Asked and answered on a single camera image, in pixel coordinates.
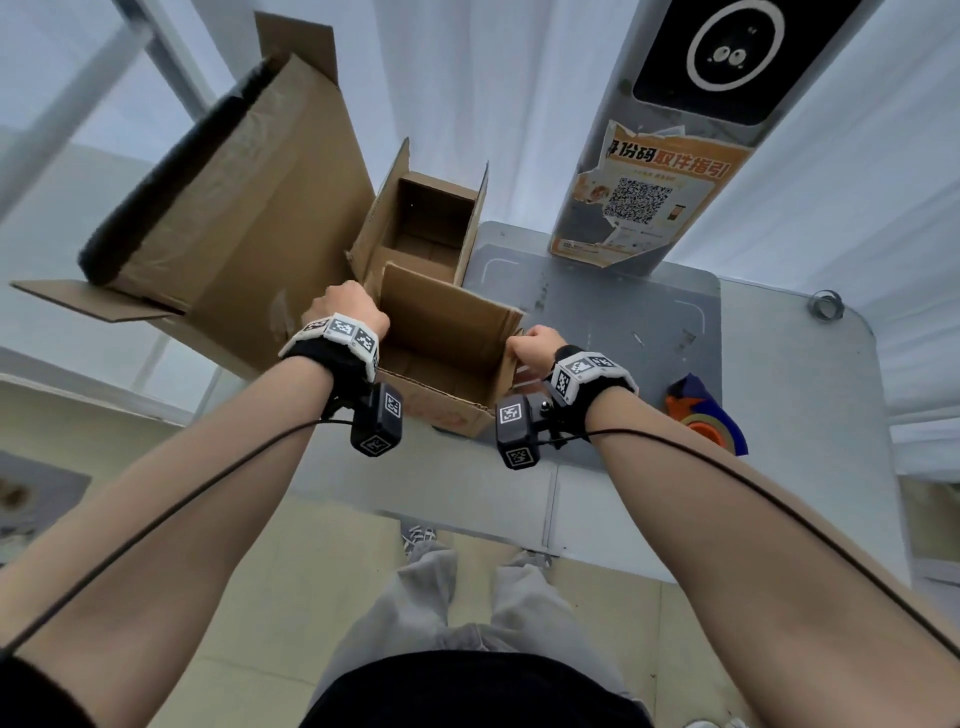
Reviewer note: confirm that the person's right hand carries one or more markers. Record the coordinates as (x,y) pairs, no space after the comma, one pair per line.
(536,349)

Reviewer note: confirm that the person's left hand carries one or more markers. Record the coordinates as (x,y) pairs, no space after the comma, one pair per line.
(349,304)

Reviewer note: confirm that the cardboard box black print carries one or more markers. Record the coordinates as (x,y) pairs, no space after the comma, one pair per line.
(375,225)

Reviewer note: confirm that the red print cardboard box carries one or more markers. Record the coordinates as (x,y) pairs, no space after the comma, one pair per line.
(450,330)

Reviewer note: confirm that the large cardboard box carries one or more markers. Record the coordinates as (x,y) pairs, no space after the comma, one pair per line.
(285,195)

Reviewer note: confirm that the blue orange tape dispenser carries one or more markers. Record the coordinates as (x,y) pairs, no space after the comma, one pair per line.
(694,394)
(709,431)

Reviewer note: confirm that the person's left forearm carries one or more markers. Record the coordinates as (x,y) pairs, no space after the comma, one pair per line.
(165,540)

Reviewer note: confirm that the person's right forearm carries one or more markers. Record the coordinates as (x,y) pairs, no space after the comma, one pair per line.
(772,570)

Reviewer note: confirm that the grey scanning mat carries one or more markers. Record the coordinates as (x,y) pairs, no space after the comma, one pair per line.
(600,300)

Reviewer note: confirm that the grey scanner kiosk with poster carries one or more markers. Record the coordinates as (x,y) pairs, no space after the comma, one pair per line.
(652,180)

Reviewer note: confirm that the plain grey shoe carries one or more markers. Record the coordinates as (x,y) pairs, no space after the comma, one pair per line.
(534,559)

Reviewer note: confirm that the grey patterned shoe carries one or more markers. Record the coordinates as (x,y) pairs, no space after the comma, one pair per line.
(416,536)

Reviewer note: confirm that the grey trousers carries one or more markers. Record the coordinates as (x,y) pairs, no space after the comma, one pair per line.
(420,615)

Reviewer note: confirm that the black shirt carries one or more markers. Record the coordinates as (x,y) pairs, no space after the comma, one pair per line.
(472,694)

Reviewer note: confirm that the grey printed floor mat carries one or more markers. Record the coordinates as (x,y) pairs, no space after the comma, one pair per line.
(34,499)

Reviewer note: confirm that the white sneaker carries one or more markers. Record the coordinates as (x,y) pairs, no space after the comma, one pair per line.
(709,724)

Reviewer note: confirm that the white metal frame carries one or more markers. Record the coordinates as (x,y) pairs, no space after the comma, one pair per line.
(157,52)

